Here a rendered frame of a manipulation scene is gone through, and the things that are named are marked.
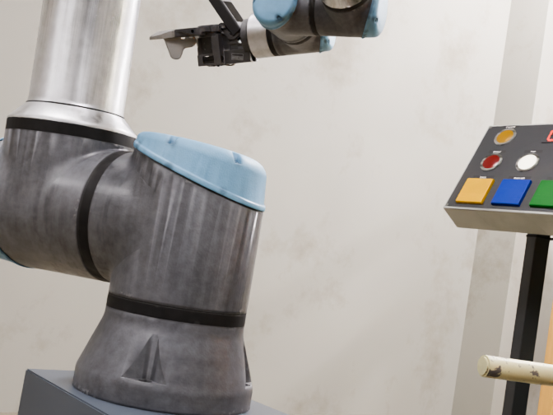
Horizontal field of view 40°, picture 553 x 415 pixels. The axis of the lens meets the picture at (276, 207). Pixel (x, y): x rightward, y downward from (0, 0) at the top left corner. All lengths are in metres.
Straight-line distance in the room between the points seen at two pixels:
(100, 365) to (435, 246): 4.07
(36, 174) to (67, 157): 0.04
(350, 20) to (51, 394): 0.81
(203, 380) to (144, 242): 0.15
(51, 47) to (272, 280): 3.08
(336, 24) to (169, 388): 0.80
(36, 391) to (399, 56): 3.85
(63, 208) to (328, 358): 3.47
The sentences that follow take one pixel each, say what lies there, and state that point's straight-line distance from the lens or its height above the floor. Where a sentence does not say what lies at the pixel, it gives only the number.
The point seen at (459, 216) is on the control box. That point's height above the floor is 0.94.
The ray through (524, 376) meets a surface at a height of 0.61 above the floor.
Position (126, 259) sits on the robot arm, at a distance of 0.80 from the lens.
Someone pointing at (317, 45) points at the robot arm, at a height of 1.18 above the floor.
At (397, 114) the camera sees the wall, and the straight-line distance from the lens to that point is 4.49.
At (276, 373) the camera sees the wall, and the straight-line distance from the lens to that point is 4.02.
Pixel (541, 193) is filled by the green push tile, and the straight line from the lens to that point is 1.82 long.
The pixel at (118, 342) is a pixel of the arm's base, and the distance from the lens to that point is 0.79.
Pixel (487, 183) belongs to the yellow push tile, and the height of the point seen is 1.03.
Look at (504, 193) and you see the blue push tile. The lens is 1.87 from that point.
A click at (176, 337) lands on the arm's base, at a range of 0.77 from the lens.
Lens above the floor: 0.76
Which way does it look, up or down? 4 degrees up
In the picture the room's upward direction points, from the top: 9 degrees clockwise
